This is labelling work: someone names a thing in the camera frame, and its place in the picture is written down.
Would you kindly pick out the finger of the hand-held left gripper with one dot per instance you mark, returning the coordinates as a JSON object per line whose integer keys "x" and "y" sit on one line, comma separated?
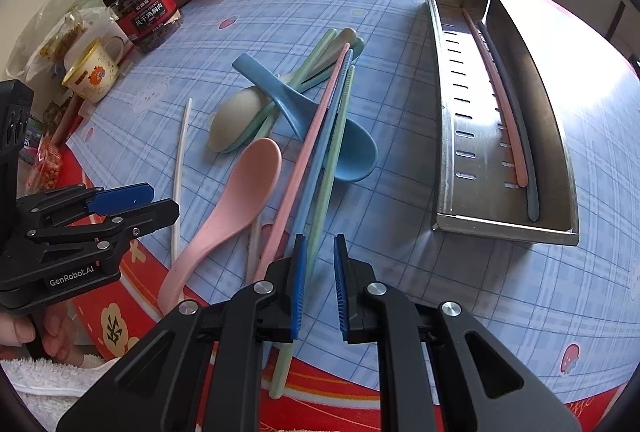
{"x": 150, "y": 214}
{"x": 125, "y": 198}

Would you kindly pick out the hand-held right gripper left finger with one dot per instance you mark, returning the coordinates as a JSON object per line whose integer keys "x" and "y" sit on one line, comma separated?
{"x": 299, "y": 292}

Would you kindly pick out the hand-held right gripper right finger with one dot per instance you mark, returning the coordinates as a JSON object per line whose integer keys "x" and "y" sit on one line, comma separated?
{"x": 341, "y": 292}

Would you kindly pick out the white chopstick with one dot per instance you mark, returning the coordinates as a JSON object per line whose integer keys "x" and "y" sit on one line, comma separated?
{"x": 181, "y": 151}

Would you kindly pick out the pink spoon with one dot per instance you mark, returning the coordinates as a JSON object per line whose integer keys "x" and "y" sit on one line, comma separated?
{"x": 260, "y": 166}

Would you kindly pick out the green chopstick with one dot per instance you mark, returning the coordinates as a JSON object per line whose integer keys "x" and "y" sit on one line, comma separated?
{"x": 312, "y": 59}
{"x": 330, "y": 171}

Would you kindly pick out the blue spoon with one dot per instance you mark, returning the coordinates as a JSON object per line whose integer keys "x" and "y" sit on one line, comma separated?
{"x": 350, "y": 151}

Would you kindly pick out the blue chopstick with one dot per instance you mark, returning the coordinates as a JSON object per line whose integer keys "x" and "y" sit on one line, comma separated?
{"x": 320, "y": 151}

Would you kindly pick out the pink chopstick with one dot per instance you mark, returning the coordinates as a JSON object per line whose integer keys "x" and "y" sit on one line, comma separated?
{"x": 310, "y": 136}
{"x": 500, "y": 96}

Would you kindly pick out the stainless steel utensil tray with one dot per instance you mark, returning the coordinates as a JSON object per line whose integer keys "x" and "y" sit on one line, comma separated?
{"x": 470, "y": 111}

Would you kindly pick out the person's left hand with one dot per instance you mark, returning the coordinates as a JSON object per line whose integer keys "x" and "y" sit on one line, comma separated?
{"x": 57, "y": 334}

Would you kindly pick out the beige chopstick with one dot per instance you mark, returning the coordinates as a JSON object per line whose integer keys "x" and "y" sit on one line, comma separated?
{"x": 253, "y": 252}

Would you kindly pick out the blue plaid tablecloth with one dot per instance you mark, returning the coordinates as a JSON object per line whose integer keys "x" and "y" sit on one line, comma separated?
{"x": 400, "y": 262}

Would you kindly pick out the orange snack packet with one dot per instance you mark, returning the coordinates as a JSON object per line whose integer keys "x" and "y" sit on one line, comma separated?
{"x": 47, "y": 161}

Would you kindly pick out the white towel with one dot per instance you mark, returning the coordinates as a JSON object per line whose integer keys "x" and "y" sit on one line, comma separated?
{"x": 45, "y": 382}

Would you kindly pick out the printed enamel mug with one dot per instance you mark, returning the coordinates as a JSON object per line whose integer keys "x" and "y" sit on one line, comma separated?
{"x": 92, "y": 74}

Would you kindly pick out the beige spoon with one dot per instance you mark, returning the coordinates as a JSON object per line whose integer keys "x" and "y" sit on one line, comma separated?
{"x": 240, "y": 116}

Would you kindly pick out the clear plastic snack bag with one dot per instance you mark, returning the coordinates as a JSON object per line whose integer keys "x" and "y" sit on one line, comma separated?
{"x": 55, "y": 41}

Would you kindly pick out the red label snack jar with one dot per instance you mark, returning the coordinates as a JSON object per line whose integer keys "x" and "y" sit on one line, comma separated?
{"x": 145, "y": 11}

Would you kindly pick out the dark grey chopstick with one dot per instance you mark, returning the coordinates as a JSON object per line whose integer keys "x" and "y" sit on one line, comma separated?
{"x": 525, "y": 151}

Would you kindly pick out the green spoon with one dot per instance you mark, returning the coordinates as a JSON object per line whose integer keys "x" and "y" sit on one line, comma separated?
{"x": 359, "y": 44}

